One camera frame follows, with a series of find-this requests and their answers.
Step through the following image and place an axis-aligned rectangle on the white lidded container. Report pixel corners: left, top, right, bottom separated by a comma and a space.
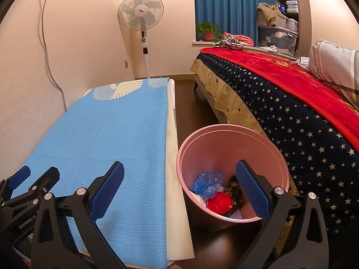
286, 18, 299, 33

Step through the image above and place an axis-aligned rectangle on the potted green plant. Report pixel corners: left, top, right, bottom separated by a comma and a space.
196, 22, 223, 42

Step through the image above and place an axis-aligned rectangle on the grey wall cable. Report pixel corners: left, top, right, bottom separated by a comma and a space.
39, 0, 68, 111

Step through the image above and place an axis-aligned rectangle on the blue curtain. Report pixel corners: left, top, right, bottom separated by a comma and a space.
193, 0, 278, 42

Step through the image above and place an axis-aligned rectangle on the white standing fan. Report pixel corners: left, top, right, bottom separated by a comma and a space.
118, 0, 164, 79

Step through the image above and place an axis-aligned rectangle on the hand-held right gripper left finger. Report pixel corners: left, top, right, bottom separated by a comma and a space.
31, 161, 127, 269

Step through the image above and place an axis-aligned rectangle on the blue plastic bag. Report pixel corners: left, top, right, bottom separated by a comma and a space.
191, 171, 223, 199

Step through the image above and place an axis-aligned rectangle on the black patterned sock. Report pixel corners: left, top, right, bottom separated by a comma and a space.
223, 175, 244, 205

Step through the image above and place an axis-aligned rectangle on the striped pillow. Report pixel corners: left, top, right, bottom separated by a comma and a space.
309, 40, 359, 110

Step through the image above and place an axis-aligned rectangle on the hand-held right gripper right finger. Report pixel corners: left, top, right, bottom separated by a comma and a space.
233, 160, 330, 269

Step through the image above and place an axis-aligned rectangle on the red plastic bag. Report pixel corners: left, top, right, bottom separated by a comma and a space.
207, 193, 233, 214

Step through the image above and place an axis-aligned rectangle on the striped garment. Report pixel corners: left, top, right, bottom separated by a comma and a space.
213, 34, 244, 51

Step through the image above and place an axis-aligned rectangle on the pink plastic bin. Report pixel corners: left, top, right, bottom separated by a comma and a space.
176, 125, 290, 225

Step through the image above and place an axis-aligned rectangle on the grey bed frame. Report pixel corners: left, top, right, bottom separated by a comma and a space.
193, 73, 228, 125

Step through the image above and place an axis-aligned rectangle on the beige coat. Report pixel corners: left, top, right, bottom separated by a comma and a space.
257, 2, 289, 28

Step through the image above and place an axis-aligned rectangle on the navy star quilt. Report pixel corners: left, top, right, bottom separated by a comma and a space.
195, 51, 359, 244

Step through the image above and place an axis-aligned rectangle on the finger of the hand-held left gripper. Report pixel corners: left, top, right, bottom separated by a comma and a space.
7, 166, 31, 191
0, 167, 61, 211

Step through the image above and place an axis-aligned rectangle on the clear storage box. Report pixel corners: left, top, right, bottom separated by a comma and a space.
258, 26, 298, 56

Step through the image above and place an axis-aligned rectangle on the red blanket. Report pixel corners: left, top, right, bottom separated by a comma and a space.
200, 47, 359, 154

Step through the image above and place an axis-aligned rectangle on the blue tablecloth with white print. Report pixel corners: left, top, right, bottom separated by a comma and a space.
0, 78, 170, 269

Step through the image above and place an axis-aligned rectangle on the wooden wall shelf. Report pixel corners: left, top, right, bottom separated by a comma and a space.
276, 0, 312, 59

